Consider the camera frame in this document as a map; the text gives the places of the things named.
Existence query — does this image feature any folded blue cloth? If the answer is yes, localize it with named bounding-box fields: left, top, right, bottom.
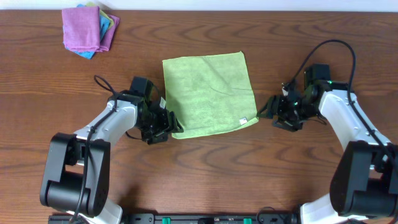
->
left=63, top=4, right=111, bottom=60

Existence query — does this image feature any green microfiber cloth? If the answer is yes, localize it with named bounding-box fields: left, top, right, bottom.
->
left=162, top=52, right=259, bottom=139

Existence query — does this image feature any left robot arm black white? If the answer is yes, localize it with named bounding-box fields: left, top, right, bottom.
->
left=40, top=90, right=183, bottom=223

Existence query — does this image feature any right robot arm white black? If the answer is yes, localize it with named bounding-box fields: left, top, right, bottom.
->
left=257, top=80, right=397, bottom=223

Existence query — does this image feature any folded purple cloth underneath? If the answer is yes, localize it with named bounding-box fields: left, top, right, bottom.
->
left=97, top=14, right=120, bottom=52

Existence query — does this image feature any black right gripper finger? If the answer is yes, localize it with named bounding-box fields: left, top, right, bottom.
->
left=272, top=118, right=303, bottom=132
left=257, top=95, right=279, bottom=119

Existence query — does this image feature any folded yellow-green cloth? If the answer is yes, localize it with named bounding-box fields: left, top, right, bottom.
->
left=85, top=2, right=114, bottom=30

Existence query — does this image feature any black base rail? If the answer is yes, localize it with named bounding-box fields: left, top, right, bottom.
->
left=48, top=212, right=364, bottom=224

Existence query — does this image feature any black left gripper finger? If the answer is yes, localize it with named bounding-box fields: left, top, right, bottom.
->
left=146, top=133, right=169, bottom=145
left=169, top=111, right=184, bottom=133

